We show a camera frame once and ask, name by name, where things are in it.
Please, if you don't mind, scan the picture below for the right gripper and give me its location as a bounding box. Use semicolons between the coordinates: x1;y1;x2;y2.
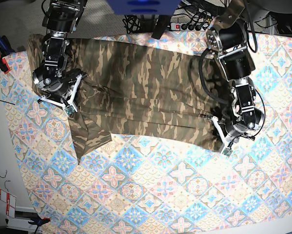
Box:
33;69;87;115

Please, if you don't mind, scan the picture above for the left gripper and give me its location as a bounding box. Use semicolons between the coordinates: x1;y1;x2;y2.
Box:
210;108;265;156

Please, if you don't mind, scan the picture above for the camouflage T-shirt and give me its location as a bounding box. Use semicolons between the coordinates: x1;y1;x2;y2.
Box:
26;34;234;164

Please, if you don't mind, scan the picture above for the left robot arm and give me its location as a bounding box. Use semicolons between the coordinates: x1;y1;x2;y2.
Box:
198;0;266;157

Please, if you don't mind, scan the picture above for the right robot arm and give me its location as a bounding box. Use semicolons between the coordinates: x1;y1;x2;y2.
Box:
33;0;87;116

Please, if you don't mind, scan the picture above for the red black clamp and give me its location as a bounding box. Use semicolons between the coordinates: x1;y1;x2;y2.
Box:
0;36;15;74

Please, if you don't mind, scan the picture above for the white power strip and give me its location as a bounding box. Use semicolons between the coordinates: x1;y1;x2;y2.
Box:
169;21;212;32

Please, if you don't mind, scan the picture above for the patterned tile tablecloth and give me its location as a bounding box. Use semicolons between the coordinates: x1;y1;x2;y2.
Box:
0;34;292;234

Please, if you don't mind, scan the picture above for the red white label card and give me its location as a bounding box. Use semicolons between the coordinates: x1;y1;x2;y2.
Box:
0;189;17;218

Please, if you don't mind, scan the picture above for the blue orange clamp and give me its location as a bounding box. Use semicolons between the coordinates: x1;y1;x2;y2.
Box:
28;217;50;227

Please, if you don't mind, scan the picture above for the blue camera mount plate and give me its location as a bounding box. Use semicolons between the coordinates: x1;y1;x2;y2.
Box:
107;0;180;15

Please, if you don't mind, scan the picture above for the black support post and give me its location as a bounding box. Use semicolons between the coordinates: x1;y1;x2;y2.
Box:
151;15;171;39

